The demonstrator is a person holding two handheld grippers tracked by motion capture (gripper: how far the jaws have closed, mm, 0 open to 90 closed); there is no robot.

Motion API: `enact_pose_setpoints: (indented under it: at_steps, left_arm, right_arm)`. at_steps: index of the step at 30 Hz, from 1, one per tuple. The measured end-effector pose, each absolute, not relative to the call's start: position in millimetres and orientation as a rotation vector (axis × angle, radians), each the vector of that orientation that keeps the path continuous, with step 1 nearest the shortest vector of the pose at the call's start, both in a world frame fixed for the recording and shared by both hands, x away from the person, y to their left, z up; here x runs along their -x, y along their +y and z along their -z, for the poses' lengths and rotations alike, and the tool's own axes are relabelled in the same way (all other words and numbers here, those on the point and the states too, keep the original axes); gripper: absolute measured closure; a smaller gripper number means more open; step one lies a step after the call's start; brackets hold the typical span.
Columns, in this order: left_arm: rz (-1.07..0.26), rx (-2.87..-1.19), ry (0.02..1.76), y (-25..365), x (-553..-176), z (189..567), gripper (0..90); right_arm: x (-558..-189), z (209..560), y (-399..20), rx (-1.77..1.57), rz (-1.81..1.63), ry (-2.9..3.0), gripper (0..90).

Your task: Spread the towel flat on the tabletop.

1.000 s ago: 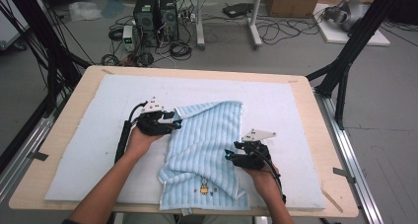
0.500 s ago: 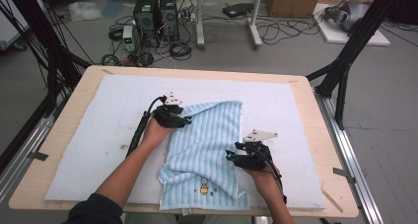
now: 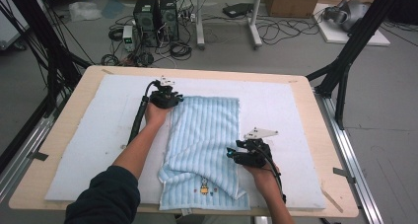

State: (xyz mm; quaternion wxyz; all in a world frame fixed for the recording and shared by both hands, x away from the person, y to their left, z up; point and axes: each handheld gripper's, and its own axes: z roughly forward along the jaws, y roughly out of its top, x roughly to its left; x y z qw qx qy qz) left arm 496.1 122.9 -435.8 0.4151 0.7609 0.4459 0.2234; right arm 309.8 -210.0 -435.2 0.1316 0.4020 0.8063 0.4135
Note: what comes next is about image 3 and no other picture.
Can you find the black tape piece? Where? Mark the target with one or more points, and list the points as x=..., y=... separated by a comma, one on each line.
x=37, y=156
x=344, y=174

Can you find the black frame post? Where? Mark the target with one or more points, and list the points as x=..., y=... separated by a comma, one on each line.
x=55, y=59
x=358, y=36

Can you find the thin wooden stick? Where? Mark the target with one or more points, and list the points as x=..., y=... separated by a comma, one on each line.
x=332, y=201

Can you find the flat black device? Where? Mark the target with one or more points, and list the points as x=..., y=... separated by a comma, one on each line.
x=237, y=9

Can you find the person's left hand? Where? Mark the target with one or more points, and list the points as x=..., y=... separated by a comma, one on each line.
x=156, y=115

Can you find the black computer tower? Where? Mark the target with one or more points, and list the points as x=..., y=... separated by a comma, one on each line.
x=147, y=18
x=169, y=16

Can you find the dark sleeve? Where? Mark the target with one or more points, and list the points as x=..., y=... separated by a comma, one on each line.
x=102, y=197

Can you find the clear plastic bag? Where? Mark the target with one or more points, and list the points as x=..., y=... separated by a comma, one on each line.
x=84, y=11

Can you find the white floor board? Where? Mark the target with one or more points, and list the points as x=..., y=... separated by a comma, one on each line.
x=332, y=33

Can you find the white foam mat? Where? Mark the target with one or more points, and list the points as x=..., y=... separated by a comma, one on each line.
x=98, y=135

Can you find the blue striped towel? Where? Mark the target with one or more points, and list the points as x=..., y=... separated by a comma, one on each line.
x=203, y=135

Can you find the white power supply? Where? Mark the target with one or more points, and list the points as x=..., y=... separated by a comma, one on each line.
x=128, y=38

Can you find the light wooden table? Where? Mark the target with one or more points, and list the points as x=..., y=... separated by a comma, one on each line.
x=315, y=102

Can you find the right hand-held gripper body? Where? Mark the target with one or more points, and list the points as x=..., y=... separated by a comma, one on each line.
x=254, y=155

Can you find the grey robot head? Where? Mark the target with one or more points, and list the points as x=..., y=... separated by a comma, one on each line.
x=348, y=15

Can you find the open cardboard box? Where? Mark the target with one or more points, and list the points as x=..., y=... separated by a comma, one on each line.
x=292, y=2

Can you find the person's right hand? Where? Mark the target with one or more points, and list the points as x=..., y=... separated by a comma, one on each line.
x=264, y=175

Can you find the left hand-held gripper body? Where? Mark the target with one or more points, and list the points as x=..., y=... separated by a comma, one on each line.
x=162, y=97

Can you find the aluminium rail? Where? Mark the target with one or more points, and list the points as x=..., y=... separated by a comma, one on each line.
x=23, y=151
x=348, y=158

